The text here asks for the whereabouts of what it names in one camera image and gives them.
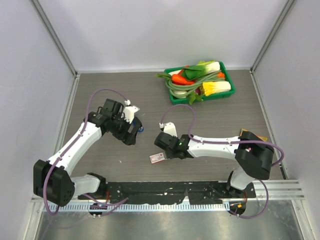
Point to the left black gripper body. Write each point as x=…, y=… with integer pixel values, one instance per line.
x=120, y=127

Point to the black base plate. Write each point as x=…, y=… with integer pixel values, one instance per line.
x=174, y=192

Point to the toy white radish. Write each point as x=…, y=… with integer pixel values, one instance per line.
x=179, y=94

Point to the toy green long beans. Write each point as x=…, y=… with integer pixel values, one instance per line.
x=212, y=77

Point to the blue stapler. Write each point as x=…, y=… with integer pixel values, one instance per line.
x=137, y=123

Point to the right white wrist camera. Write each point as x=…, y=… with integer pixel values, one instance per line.
x=168, y=128

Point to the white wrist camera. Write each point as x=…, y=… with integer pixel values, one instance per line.
x=168, y=128
x=129, y=111

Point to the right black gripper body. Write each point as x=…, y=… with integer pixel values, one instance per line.
x=170, y=155

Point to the green plastic tray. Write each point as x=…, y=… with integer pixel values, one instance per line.
x=196, y=96

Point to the toy napa cabbage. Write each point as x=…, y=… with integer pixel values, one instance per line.
x=215, y=87

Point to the toy orange carrot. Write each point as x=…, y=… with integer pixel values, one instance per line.
x=180, y=80

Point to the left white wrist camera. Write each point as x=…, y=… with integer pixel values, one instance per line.
x=129, y=111

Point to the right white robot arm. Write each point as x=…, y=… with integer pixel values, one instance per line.
x=252, y=154

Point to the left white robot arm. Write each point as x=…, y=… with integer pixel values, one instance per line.
x=52, y=178

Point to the toy bok choy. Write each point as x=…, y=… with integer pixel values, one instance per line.
x=201, y=69

